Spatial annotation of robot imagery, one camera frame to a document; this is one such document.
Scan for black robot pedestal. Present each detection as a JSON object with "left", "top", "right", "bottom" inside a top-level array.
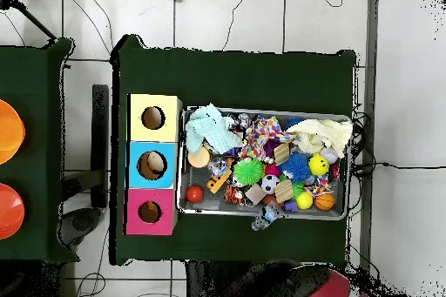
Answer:
[{"left": 184, "top": 260, "right": 234, "bottom": 297}]

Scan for green furry monster toy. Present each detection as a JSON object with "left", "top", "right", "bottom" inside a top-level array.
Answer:
[{"left": 233, "top": 157, "right": 266, "bottom": 186}]

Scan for colourful polka dot cloth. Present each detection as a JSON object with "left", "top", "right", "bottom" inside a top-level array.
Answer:
[{"left": 240, "top": 115, "right": 294, "bottom": 165}]

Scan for orange striped tiger plush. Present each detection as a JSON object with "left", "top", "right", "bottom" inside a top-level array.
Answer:
[{"left": 223, "top": 184, "right": 245, "bottom": 206}]

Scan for large yellow ball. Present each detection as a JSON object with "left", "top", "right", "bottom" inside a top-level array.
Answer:
[{"left": 308, "top": 153, "right": 330, "bottom": 178}]

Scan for shallow clear mesh bin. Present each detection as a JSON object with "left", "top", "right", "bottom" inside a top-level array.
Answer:
[{"left": 177, "top": 106, "right": 352, "bottom": 222}]

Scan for dark green table cloth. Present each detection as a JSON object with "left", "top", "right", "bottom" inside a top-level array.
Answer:
[
  {"left": 0, "top": 37, "right": 75, "bottom": 263},
  {"left": 110, "top": 34, "right": 358, "bottom": 270}
]

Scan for red ball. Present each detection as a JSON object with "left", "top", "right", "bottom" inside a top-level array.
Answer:
[{"left": 186, "top": 185, "right": 206, "bottom": 204}]

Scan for black cable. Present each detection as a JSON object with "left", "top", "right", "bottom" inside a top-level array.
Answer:
[
  {"left": 351, "top": 159, "right": 446, "bottom": 173},
  {"left": 222, "top": 0, "right": 253, "bottom": 51}
]

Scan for black stand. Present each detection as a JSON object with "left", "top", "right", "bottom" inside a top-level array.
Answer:
[{"left": 90, "top": 84, "right": 112, "bottom": 209}]

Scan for wooden box with three holes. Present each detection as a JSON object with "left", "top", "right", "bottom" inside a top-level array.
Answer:
[{"left": 125, "top": 93, "right": 184, "bottom": 237}]

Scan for cream yellow cloth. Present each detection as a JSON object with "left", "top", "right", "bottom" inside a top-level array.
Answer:
[{"left": 288, "top": 118, "right": 355, "bottom": 159}]

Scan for orange bowl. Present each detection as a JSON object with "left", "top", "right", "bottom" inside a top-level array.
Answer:
[
  {"left": 0, "top": 98, "right": 26, "bottom": 166},
  {"left": 0, "top": 182, "right": 26, "bottom": 241}
]

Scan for orange flat plastic toy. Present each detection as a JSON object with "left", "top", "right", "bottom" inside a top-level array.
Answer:
[{"left": 205, "top": 167, "right": 233, "bottom": 193}]

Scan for crushed clear plastic bottle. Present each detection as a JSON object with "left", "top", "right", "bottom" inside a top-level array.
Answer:
[{"left": 251, "top": 202, "right": 287, "bottom": 233}]

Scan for toy hamburger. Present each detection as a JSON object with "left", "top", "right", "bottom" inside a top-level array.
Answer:
[{"left": 187, "top": 146, "right": 212, "bottom": 170}]

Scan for orange toy basketball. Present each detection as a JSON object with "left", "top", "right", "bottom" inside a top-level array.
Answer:
[{"left": 313, "top": 192, "right": 335, "bottom": 213}]

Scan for blue spiky ball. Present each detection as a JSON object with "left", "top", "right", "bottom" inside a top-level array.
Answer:
[{"left": 280, "top": 153, "right": 313, "bottom": 186}]

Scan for mint green cloth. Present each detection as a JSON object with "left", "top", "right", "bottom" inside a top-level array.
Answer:
[{"left": 184, "top": 104, "right": 244, "bottom": 156}]

